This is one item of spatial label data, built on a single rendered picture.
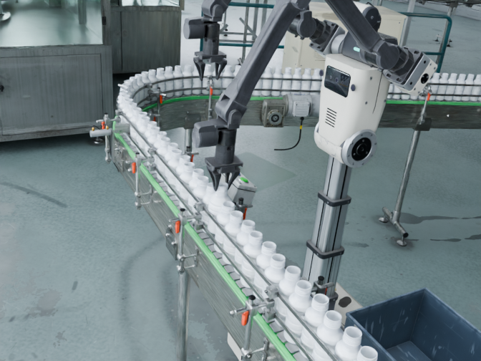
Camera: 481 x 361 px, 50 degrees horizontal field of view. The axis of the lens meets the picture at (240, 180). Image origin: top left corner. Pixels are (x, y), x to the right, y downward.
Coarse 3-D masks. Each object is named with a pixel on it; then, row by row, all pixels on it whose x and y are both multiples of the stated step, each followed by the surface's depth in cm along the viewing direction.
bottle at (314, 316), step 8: (320, 296) 121; (312, 304) 120; (320, 304) 118; (328, 304) 119; (312, 312) 120; (320, 312) 119; (304, 320) 122; (312, 320) 119; (320, 320) 119; (304, 328) 122; (312, 328) 120; (304, 336) 123; (304, 344) 123; (312, 344) 122; (312, 352) 123
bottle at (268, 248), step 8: (264, 248) 137; (272, 248) 139; (264, 256) 137; (256, 264) 140; (264, 264) 137; (256, 272) 140; (264, 272) 138; (256, 280) 141; (256, 288) 141; (256, 296) 142
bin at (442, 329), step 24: (360, 312) 151; (384, 312) 157; (408, 312) 163; (432, 312) 161; (456, 312) 152; (384, 336) 163; (408, 336) 170; (432, 336) 162; (456, 336) 154; (480, 336) 146; (384, 360) 137; (408, 360) 163; (432, 360) 164; (456, 360) 155; (480, 360) 147
